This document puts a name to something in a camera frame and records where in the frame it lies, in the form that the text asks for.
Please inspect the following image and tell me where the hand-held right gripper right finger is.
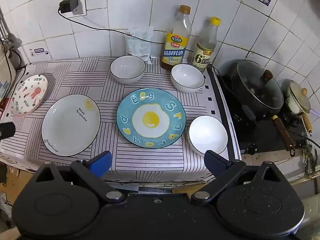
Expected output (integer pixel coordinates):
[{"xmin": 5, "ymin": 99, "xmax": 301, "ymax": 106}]
[{"xmin": 191, "ymin": 150, "xmax": 285, "ymax": 204}]

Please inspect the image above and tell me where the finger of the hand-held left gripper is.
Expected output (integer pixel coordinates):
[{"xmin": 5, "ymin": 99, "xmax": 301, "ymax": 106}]
[{"xmin": 0, "ymin": 122, "xmax": 16, "ymax": 138}]

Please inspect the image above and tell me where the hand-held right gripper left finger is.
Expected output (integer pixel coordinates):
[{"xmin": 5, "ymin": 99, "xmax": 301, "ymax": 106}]
[{"xmin": 34, "ymin": 151, "xmax": 125, "ymax": 204}]

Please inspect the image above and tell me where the white ribbed bowl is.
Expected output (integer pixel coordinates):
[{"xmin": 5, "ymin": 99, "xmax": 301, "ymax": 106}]
[
  {"xmin": 171, "ymin": 64, "xmax": 205, "ymax": 92},
  {"xmin": 188, "ymin": 115, "xmax": 228, "ymax": 155}
]

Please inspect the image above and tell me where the pink octopus print plate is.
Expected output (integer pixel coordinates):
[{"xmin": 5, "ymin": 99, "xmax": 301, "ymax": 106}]
[{"xmin": 9, "ymin": 74, "xmax": 48, "ymax": 117}]

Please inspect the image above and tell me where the white plate with sun print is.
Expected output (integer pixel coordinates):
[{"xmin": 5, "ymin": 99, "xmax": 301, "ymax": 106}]
[{"xmin": 41, "ymin": 94, "xmax": 101, "ymax": 157}]

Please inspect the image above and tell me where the blue fried egg plate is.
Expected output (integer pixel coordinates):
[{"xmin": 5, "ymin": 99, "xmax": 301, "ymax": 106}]
[{"xmin": 116, "ymin": 88, "xmax": 187, "ymax": 149}]

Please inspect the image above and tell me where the black gas stove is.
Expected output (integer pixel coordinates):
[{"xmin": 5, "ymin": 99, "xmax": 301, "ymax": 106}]
[{"xmin": 215, "ymin": 67, "xmax": 320, "ymax": 155}]

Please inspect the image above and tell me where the glass wok lid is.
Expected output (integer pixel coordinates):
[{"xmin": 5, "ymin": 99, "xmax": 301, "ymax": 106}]
[{"xmin": 231, "ymin": 60, "xmax": 284, "ymax": 110}]

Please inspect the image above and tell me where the white enamel saucepan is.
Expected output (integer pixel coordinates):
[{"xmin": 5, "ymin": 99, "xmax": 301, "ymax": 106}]
[{"xmin": 282, "ymin": 90, "xmax": 314, "ymax": 134}]

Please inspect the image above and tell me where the metal gas valve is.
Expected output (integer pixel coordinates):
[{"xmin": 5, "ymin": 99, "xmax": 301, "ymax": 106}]
[{"xmin": 301, "ymin": 140, "xmax": 320, "ymax": 180}]

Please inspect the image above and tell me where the white smooth bowl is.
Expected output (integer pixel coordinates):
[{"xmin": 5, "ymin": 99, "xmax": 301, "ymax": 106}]
[{"xmin": 110, "ymin": 56, "xmax": 146, "ymax": 85}]

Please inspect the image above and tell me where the cream saucepan lid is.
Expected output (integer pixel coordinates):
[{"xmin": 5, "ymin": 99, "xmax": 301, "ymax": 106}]
[{"xmin": 289, "ymin": 80, "xmax": 311, "ymax": 114}]

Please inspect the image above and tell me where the clear vinegar bottle yellow cap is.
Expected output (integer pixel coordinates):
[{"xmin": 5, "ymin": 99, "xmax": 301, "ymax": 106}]
[{"xmin": 191, "ymin": 16, "xmax": 222, "ymax": 73}]

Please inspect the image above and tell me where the clear plastic bag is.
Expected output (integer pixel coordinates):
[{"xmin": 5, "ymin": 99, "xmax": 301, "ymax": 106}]
[{"xmin": 124, "ymin": 26, "xmax": 160, "ymax": 65}]

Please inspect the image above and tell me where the yellow label cooking wine bottle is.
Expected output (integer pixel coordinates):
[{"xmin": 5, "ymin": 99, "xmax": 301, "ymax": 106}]
[{"xmin": 160, "ymin": 4, "xmax": 192, "ymax": 71}]

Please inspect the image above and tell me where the black power adapter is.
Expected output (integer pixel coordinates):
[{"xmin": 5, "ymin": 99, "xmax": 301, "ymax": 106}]
[{"xmin": 59, "ymin": 0, "xmax": 79, "ymax": 14}]

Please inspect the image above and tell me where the black wok with wooden handle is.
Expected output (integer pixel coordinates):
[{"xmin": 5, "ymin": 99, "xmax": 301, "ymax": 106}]
[{"xmin": 226, "ymin": 59, "xmax": 297, "ymax": 157}]

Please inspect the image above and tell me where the small white wall sticker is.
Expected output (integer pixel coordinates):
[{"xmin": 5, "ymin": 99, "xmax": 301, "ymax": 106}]
[{"xmin": 29, "ymin": 47, "xmax": 49, "ymax": 57}]

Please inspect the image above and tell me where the thin black cable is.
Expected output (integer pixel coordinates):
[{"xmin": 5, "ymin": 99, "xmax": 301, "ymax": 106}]
[{"xmin": 282, "ymin": 127, "xmax": 320, "ymax": 148}]

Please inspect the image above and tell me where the long black power cable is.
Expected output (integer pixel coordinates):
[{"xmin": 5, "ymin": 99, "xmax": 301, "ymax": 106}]
[{"xmin": 58, "ymin": 7, "xmax": 233, "ymax": 98}]

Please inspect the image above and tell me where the white wall outlet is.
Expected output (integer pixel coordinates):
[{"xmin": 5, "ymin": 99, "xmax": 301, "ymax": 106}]
[{"xmin": 65, "ymin": 0, "xmax": 87, "ymax": 18}]

